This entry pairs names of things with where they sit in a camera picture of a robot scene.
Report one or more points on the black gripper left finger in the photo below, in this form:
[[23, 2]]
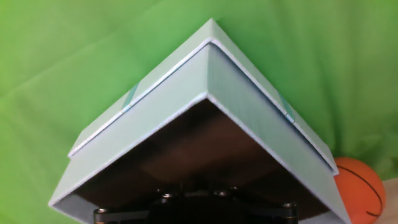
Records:
[[130, 214]]

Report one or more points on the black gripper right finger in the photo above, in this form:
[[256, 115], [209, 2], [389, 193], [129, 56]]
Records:
[[267, 213]]

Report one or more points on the green cloth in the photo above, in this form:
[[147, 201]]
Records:
[[62, 62]]

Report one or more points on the orange mini basketball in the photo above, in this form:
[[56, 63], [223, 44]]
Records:
[[357, 193]]

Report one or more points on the pale blue gift box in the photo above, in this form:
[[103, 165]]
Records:
[[192, 93]]

